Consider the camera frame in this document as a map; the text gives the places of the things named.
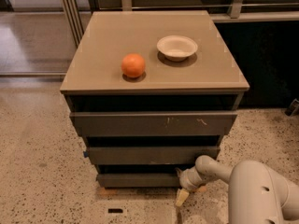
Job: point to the metal window frame rail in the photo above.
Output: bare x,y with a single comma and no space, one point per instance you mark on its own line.
70,8

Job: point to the grey middle drawer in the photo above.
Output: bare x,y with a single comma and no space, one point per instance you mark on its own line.
147,155

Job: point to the grey drawer cabinet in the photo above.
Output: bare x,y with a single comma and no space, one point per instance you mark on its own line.
209,80

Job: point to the grey top drawer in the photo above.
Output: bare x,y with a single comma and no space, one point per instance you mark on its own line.
122,124

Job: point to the grey drawer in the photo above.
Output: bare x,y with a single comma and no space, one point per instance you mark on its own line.
122,124
147,155
137,180

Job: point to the white paper bowl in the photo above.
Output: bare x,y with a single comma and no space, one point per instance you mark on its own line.
177,48

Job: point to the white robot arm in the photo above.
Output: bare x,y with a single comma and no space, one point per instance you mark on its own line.
256,193

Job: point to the dark object at right edge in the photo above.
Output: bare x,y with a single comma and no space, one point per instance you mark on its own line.
293,108

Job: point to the orange fruit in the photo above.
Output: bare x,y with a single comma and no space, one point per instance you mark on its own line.
133,65

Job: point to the grey bottom drawer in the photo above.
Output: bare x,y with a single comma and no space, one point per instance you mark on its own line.
137,180

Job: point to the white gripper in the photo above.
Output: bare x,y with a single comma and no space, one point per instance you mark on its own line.
188,179

